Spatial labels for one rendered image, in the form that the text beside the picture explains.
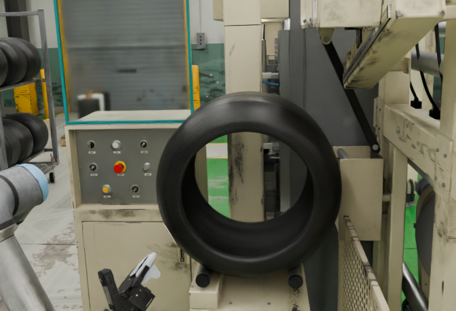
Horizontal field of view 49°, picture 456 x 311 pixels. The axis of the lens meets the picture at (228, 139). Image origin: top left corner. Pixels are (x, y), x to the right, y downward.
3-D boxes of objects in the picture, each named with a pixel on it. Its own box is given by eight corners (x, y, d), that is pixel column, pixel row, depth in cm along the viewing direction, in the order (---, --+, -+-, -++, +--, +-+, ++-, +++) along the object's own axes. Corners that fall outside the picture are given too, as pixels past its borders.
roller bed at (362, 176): (331, 220, 196) (332, 146, 190) (369, 220, 195) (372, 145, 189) (338, 240, 177) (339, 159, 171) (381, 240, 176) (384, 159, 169)
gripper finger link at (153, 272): (166, 263, 147) (147, 289, 143) (152, 250, 146) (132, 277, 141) (171, 263, 145) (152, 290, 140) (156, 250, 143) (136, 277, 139)
